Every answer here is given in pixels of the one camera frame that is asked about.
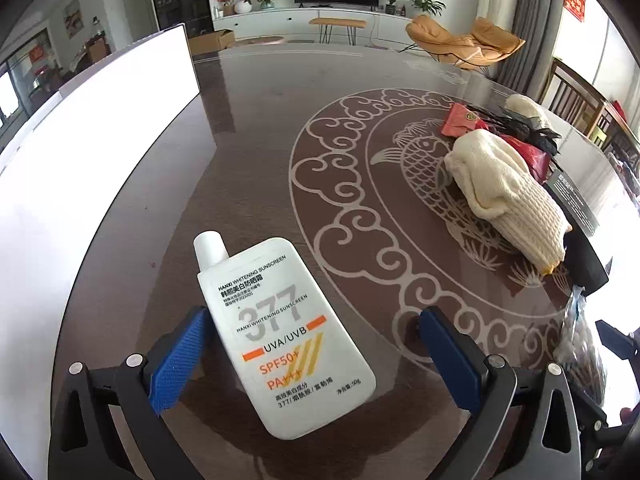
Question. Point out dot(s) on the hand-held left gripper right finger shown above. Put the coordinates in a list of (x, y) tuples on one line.
[(449, 360)]

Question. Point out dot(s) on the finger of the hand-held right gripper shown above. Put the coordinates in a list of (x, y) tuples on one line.
[(617, 339)]

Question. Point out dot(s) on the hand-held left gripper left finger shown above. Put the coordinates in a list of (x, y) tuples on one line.
[(180, 362)]

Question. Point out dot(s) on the clear bag of cotton swabs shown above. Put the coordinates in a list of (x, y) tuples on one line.
[(580, 350)]

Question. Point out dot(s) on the white sunscreen bottle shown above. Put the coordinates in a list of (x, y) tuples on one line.
[(280, 350)]

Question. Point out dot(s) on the black cardboard box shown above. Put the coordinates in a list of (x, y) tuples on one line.
[(575, 200)]

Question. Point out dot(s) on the glossy red pouch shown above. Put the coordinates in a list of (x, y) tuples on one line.
[(532, 160)]

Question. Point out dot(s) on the wooden chair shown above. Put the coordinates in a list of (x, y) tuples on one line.
[(617, 132), (570, 92)]

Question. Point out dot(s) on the black feather hair clip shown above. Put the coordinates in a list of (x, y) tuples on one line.
[(537, 140)]

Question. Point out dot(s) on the red pouch with gold emblem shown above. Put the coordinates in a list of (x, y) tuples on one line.
[(462, 122)]

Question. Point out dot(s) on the orange lounge chair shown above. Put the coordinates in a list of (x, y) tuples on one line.
[(450, 42)]

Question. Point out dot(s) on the brown cardboard box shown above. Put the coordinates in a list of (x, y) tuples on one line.
[(210, 42)]

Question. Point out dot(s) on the grey curtain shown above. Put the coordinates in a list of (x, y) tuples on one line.
[(537, 20)]

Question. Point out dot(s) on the beige round stool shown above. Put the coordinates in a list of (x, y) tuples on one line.
[(260, 40)]

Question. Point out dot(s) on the white television cabinet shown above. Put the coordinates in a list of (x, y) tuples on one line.
[(280, 22)]

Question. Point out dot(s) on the orange bench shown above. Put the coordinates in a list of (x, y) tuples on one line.
[(337, 22)]

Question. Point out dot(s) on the large leafy potted plant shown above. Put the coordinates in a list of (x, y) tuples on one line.
[(425, 1)]

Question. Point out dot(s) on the white round vase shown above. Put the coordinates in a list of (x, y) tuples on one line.
[(243, 7)]

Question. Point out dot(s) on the framed painting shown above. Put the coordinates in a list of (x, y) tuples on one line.
[(73, 16)]

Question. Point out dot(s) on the small potted plant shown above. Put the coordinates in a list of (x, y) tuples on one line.
[(390, 1)]

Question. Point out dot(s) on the white door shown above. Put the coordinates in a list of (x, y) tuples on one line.
[(137, 0)]

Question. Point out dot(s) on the red wall hanging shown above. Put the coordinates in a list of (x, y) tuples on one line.
[(574, 2)]

